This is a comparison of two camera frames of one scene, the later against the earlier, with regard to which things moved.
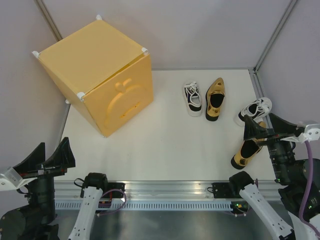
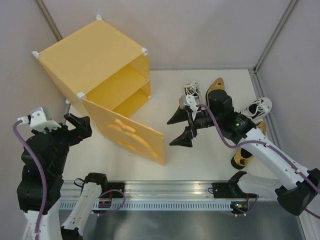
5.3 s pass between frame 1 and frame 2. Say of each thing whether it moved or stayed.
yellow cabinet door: moved
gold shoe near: stayed
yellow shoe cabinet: stayed
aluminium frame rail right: stayed
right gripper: moved
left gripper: moved
